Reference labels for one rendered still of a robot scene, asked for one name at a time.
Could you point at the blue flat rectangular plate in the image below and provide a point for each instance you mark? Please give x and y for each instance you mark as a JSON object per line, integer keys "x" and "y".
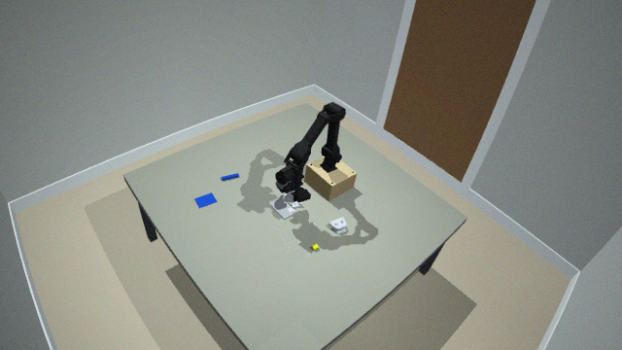
{"x": 205, "y": 200}

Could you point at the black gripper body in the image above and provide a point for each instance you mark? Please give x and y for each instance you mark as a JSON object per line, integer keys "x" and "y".
{"x": 300, "y": 193}

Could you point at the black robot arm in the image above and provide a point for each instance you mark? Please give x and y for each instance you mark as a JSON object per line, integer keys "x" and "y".
{"x": 332, "y": 114}

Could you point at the blue flat bar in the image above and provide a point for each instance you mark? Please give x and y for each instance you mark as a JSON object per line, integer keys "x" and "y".
{"x": 229, "y": 177}

